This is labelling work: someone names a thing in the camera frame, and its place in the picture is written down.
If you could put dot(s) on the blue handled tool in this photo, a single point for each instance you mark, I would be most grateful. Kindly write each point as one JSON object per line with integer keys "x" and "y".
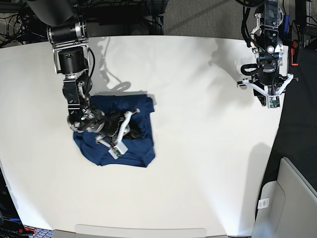
{"x": 285, "y": 24}

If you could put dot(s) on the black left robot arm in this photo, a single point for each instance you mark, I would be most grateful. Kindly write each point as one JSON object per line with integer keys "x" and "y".
{"x": 260, "y": 29}

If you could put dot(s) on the black box with label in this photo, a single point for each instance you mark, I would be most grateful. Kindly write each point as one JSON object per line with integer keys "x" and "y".
{"x": 8, "y": 228}

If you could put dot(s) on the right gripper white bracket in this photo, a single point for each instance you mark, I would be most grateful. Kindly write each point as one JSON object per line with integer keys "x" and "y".
{"x": 119, "y": 126}

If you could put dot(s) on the red clamp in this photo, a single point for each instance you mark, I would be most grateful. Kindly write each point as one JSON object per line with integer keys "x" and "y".
{"x": 294, "y": 52}

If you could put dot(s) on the blue long-sleeve shirt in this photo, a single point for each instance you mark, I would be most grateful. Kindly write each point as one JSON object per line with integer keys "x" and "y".
{"x": 140, "y": 150}

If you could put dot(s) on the beige plastic bin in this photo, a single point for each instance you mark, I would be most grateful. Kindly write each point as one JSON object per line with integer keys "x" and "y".
{"x": 287, "y": 207}

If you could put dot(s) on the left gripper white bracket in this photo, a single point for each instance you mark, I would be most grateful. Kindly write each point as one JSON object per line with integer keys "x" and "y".
{"x": 286, "y": 80}

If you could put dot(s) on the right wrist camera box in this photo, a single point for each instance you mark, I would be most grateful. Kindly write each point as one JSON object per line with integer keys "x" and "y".
{"x": 117, "y": 152}

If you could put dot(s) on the black cloth side cover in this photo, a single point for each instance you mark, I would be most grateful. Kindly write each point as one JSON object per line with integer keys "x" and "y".
{"x": 296, "y": 138}

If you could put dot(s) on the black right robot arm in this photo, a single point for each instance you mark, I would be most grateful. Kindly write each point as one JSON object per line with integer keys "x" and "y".
{"x": 66, "y": 31}

